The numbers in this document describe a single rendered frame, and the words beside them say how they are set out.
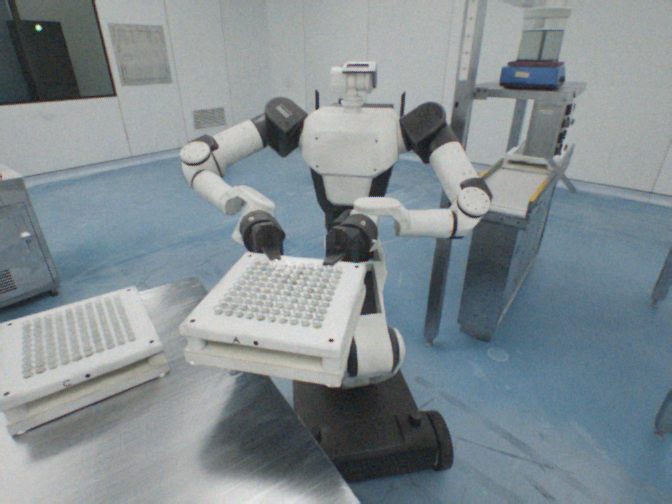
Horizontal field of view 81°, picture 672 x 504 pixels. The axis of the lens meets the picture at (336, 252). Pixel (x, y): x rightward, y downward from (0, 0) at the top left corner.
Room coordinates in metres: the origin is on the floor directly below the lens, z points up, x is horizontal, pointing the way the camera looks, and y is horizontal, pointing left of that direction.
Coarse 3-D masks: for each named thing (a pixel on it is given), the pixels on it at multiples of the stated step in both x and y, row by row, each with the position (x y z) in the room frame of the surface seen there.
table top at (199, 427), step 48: (192, 288) 0.86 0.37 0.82; (144, 384) 0.53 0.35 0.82; (192, 384) 0.53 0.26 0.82; (240, 384) 0.53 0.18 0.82; (0, 432) 0.43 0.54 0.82; (48, 432) 0.43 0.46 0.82; (96, 432) 0.43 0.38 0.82; (144, 432) 0.43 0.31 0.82; (192, 432) 0.43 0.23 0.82; (240, 432) 0.43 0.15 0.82; (288, 432) 0.43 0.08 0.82; (0, 480) 0.35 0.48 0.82; (48, 480) 0.35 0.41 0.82; (96, 480) 0.35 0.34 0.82; (144, 480) 0.35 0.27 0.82; (192, 480) 0.35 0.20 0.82; (240, 480) 0.35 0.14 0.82; (288, 480) 0.35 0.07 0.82; (336, 480) 0.35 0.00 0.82
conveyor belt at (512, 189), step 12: (492, 180) 1.88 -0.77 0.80; (504, 180) 1.88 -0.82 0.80; (516, 180) 1.88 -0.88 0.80; (528, 180) 1.88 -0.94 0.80; (540, 180) 1.88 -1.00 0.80; (492, 192) 1.70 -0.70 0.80; (504, 192) 1.70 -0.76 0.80; (516, 192) 1.70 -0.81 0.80; (528, 192) 1.70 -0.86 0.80; (492, 204) 1.56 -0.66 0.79; (504, 204) 1.55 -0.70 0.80; (516, 204) 1.54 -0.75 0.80; (516, 216) 1.50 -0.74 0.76
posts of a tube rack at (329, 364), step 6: (192, 342) 0.47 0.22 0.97; (198, 342) 0.47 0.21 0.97; (204, 342) 0.48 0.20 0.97; (192, 348) 0.47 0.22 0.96; (198, 348) 0.47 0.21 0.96; (324, 360) 0.43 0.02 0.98; (330, 360) 0.42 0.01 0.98; (336, 360) 0.42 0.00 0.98; (324, 366) 0.43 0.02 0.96; (330, 366) 0.42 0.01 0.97; (336, 366) 0.42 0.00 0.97
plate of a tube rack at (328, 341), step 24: (240, 264) 0.65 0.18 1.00; (288, 264) 0.65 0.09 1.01; (336, 264) 0.65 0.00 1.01; (360, 264) 0.65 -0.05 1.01; (216, 288) 0.57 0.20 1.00; (336, 288) 0.57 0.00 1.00; (360, 288) 0.59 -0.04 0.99; (192, 312) 0.50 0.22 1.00; (336, 312) 0.50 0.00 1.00; (192, 336) 0.46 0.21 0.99; (216, 336) 0.45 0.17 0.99; (240, 336) 0.45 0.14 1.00; (264, 336) 0.44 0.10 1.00; (288, 336) 0.44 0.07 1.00; (312, 336) 0.44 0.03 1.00; (336, 336) 0.44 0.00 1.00
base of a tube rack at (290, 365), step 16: (352, 320) 0.54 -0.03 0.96; (352, 336) 0.51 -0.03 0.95; (192, 352) 0.47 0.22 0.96; (208, 352) 0.46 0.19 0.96; (224, 352) 0.46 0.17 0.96; (240, 352) 0.46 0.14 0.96; (256, 352) 0.46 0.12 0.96; (272, 352) 0.46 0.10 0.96; (288, 352) 0.46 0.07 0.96; (240, 368) 0.45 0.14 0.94; (256, 368) 0.44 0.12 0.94; (272, 368) 0.44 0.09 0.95; (288, 368) 0.43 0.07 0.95; (304, 368) 0.43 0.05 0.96; (320, 368) 0.43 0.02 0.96; (336, 384) 0.42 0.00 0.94
